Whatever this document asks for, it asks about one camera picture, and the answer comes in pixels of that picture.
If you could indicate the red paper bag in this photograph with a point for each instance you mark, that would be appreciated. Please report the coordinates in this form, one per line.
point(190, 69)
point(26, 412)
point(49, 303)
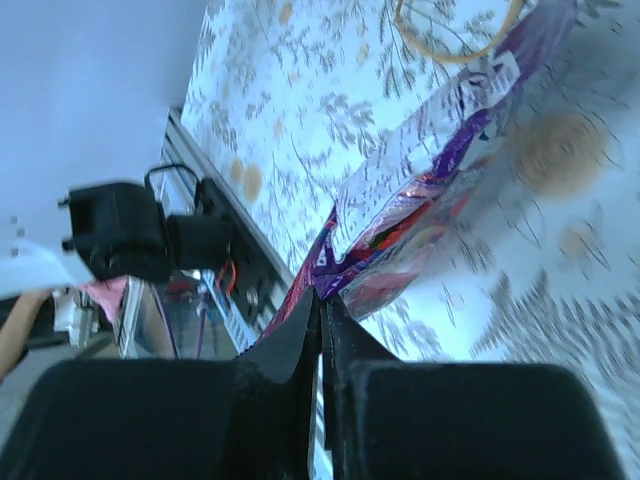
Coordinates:
point(454, 32)

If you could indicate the floral table mat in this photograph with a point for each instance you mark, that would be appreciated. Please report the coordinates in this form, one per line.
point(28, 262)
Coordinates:
point(288, 98)

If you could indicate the colourful snack packet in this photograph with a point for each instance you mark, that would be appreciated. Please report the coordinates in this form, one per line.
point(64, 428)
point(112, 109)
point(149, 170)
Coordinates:
point(388, 215)

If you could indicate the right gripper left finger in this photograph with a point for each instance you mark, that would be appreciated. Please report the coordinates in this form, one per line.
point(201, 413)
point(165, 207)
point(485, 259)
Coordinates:
point(245, 418)

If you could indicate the aluminium rail frame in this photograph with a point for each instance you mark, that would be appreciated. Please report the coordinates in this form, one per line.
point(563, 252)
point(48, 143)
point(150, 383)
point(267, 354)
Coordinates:
point(236, 267)

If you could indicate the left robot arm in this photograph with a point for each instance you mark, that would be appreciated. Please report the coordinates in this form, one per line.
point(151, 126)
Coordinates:
point(102, 232)

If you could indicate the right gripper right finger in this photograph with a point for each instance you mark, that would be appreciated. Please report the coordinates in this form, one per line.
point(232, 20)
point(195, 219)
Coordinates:
point(390, 419)

